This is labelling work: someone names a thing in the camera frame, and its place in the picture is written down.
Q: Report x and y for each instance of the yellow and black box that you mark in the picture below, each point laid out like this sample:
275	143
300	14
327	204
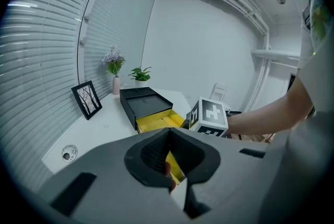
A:
146	105

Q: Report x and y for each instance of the person's right forearm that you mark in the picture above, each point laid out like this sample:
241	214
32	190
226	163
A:
266	116

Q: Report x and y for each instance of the white wall pipe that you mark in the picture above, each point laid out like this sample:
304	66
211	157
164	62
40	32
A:
276	53

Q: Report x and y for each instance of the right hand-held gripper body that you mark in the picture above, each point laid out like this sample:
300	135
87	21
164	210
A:
211	116

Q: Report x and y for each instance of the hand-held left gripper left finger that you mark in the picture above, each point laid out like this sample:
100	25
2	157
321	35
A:
104	165

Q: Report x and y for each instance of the black picture frame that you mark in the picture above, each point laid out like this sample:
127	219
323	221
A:
87	100

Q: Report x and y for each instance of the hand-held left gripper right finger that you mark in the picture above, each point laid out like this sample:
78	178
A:
229	170

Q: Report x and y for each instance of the grey flower print shirt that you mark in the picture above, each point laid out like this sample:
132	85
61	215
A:
318	42

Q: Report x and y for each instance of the white window blinds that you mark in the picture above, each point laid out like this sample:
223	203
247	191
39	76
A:
39	74

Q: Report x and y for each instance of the pink vase with purple flowers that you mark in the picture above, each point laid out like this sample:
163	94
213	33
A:
116	85

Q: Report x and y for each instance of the green plant in white pot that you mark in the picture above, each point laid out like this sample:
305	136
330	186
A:
141	75

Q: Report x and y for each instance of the small white side table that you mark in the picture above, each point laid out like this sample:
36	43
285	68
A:
220	95

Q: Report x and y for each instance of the round ceiling detector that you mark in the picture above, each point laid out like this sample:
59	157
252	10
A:
281	0

